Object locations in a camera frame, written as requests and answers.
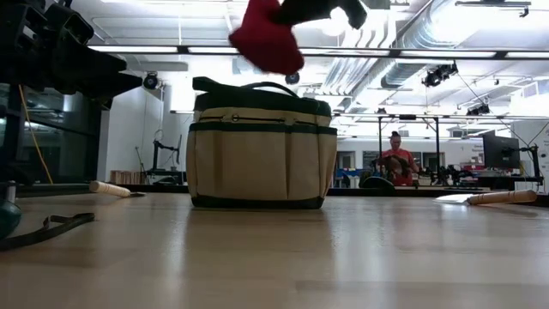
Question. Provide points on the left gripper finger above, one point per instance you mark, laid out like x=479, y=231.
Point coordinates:
x=111, y=86
x=86, y=64

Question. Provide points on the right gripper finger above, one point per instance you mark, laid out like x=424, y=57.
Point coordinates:
x=309, y=10

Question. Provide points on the red gardening glove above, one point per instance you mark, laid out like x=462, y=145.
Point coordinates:
x=266, y=43

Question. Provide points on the beige green-trimmed gardening bag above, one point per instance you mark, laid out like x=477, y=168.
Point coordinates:
x=257, y=163

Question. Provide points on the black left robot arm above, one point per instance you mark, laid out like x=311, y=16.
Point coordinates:
x=10, y=43

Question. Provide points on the black ceiling spotlight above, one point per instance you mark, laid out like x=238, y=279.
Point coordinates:
x=150, y=80
x=292, y=78

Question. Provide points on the long ceiling light strip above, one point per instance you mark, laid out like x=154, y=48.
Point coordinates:
x=386, y=53

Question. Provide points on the wooden crate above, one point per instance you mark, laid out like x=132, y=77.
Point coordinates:
x=126, y=177

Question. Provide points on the black ceiling light cluster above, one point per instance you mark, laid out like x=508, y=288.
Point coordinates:
x=439, y=74
x=478, y=110

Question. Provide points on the person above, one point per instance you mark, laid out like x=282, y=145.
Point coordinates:
x=401, y=161

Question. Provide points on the black chair back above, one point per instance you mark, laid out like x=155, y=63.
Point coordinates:
x=377, y=182

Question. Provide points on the black computer monitor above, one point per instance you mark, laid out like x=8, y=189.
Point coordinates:
x=499, y=150

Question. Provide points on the dark background desk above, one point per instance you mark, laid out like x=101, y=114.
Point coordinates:
x=506, y=180

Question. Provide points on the silver ceiling air duct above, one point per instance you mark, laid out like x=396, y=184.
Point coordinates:
x=412, y=38

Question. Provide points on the silver metal post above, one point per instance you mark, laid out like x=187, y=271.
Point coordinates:
x=10, y=189

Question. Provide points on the black background rig frame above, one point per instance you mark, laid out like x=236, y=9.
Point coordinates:
x=437, y=146

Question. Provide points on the black aluminium table frame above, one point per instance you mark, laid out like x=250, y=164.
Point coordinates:
x=386, y=192

